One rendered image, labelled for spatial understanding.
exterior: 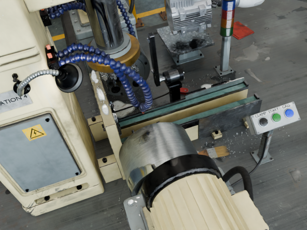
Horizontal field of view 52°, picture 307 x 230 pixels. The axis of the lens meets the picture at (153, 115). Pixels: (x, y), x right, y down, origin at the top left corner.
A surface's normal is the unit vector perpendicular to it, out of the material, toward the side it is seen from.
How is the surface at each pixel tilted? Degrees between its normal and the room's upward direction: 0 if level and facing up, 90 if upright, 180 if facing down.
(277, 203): 0
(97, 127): 90
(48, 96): 90
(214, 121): 90
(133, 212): 0
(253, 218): 0
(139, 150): 28
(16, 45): 90
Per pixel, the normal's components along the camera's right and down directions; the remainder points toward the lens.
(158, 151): -0.14, -0.66
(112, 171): 0.31, 0.68
